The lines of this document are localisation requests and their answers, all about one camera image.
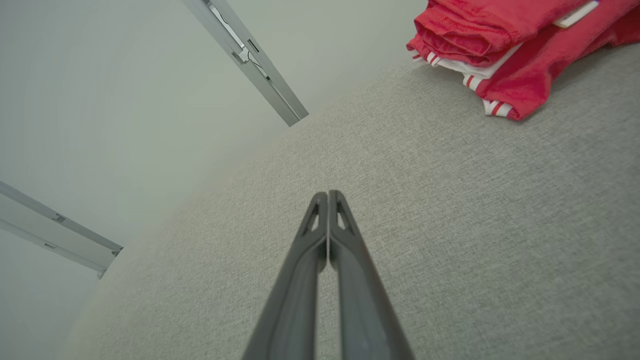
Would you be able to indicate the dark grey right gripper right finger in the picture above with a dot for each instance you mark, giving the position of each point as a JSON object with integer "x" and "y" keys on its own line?
{"x": 365, "y": 315}

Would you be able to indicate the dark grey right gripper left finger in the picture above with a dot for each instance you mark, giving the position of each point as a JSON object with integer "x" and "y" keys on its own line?
{"x": 290, "y": 310}

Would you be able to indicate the grey metal partition post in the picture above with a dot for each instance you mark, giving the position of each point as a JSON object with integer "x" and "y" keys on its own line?
{"x": 50, "y": 228}
{"x": 260, "y": 68}

